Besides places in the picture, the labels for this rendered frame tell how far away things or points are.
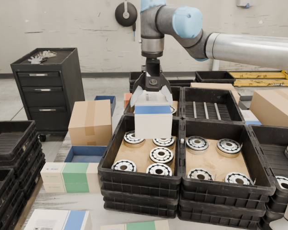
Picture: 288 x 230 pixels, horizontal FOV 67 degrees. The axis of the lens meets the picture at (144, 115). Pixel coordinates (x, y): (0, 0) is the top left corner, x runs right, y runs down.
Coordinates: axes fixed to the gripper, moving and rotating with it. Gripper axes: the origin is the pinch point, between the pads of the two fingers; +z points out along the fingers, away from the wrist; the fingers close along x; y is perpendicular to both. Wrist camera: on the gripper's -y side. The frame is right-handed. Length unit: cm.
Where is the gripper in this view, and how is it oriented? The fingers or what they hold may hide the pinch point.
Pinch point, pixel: (151, 108)
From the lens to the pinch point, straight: 78.7
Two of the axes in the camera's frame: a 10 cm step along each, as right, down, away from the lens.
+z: 0.0, 8.7, 5.0
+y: -0.3, -5.0, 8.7
